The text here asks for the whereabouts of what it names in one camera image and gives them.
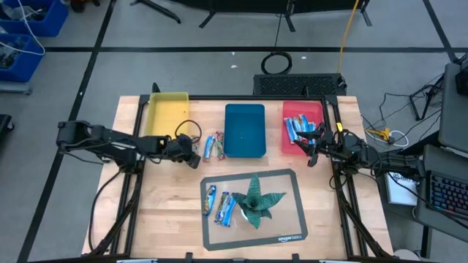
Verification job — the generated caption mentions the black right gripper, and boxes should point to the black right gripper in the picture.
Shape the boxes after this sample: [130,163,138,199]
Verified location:
[293,122,339,167]

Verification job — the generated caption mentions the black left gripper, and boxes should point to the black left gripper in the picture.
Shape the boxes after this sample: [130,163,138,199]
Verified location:
[166,134,203,170]

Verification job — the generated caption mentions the green red granola bar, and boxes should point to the green red granola bar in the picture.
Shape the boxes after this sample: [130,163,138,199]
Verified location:
[214,131,227,161]

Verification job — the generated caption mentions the red plastic bin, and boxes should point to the red plastic bin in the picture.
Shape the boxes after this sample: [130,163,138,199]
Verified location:
[281,100,325,156]

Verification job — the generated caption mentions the yellow plastic bin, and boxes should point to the yellow plastic bin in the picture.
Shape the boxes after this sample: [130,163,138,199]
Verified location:
[145,91,190,139]

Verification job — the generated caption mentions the black perforated case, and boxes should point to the black perforated case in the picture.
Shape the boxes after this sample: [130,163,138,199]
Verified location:
[252,72,347,98]

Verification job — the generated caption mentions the blue plastic bin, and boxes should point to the blue plastic bin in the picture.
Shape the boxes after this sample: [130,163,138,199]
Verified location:
[223,103,267,159]

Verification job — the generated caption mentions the green snake plant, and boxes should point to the green snake plant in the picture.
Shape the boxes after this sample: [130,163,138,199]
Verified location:
[230,174,287,230]

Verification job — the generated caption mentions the yellow power strip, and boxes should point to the yellow power strip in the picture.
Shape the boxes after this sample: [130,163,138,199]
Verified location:
[366,127,392,142]

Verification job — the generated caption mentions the silicone baking mat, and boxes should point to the silicone baking mat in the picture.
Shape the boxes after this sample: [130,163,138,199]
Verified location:
[200,168,309,252]

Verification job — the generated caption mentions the white box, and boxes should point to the white box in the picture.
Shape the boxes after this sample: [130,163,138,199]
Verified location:
[385,170,420,206]

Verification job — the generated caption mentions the grey keyboard desk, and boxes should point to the grey keyboard desk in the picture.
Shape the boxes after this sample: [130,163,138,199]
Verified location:
[415,144,468,244]

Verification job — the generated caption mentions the backlit black keyboard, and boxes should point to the backlit black keyboard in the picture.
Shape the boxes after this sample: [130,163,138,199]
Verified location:
[426,170,468,220]

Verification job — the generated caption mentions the white round object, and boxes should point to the white round object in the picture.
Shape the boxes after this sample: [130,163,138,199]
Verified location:
[393,248,421,263]

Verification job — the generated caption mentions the black stand leg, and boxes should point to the black stand leg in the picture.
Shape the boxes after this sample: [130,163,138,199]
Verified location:
[129,0,182,25]

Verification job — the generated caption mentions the black floor object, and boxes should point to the black floor object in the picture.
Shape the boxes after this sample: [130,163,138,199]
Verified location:
[0,113,15,142]

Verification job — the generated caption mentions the blue storage crate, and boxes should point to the blue storage crate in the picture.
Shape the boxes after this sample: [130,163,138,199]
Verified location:
[0,33,45,83]
[0,0,69,37]

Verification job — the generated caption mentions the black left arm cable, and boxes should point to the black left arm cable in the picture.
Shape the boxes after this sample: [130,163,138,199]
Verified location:
[174,118,203,144]

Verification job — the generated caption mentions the black aluminium table frame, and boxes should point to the black aluminium table frame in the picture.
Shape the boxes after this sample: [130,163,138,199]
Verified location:
[87,93,394,260]

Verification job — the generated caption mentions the coiled black cable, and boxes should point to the coiled black cable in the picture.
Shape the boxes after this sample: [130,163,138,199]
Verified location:
[260,50,293,76]

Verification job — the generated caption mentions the thick black power cable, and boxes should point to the thick black power cable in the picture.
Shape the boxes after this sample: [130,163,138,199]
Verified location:
[87,169,124,253]

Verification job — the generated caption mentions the yellow cable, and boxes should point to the yellow cable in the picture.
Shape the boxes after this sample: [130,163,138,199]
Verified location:
[338,0,361,74]

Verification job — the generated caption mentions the tangled black floor cables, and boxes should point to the tangled black floor cables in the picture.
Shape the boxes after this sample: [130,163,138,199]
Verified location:
[378,72,445,125]

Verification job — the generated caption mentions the white cable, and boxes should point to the white cable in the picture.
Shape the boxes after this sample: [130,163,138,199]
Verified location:
[0,0,47,58]

